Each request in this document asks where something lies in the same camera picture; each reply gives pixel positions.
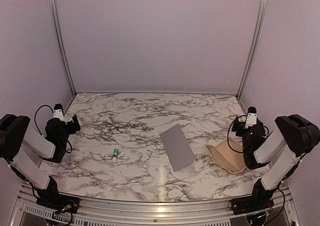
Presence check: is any aluminium frame post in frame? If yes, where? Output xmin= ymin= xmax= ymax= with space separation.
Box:
xmin=49 ymin=0 xmax=77 ymax=98
xmin=236 ymin=0 xmax=268 ymax=100

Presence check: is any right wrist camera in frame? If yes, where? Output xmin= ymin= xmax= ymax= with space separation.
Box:
xmin=245 ymin=106 xmax=257 ymax=129

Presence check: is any cream paper letter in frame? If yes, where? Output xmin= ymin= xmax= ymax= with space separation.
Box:
xmin=205 ymin=138 xmax=247 ymax=174

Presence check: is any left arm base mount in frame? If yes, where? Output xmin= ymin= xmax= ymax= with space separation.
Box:
xmin=36 ymin=195 xmax=80 ymax=225

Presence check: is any front aluminium rail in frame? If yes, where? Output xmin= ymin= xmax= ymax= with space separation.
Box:
xmin=7 ymin=184 xmax=301 ymax=225

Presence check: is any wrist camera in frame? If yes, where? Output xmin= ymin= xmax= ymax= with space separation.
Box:
xmin=52 ymin=103 xmax=65 ymax=121
xmin=245 ymin=106 xmax=257 ymax=129

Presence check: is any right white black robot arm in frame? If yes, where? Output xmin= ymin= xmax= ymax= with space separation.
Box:
xmin=228 ymin=112 xmax=320 ymax=214

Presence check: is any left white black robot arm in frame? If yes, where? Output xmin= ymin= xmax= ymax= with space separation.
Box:
xmin=0 ymin=114 xmax=81 ymax=210

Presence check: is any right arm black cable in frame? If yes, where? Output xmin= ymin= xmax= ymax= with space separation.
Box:
xmin=226 ymin=115 xmax=271 ymax=154

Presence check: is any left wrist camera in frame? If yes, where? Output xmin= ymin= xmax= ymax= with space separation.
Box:
xmin=52 ymin=103 xmax=65 ymax=121

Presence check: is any green white glue stick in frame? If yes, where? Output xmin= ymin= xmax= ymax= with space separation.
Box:
xmin=112 ymin=148 xmax=120 ymax=162

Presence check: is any left aluminium frame post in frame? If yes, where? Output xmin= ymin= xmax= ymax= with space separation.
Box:
xmin=49 ymin=0 xmax=77 ymax=98

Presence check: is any right aluminium frame post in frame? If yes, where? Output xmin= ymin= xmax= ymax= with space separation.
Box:
xmin=236 ymin=0 xmax=268 ymax=100

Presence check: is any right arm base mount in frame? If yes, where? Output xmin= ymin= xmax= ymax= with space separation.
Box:
xmin=227 ymin=196 xmax=274 ymax=225

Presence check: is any grey envelope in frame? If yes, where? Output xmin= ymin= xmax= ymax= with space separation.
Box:
xmin=159 ymin=124 xmax=196 ymax=172

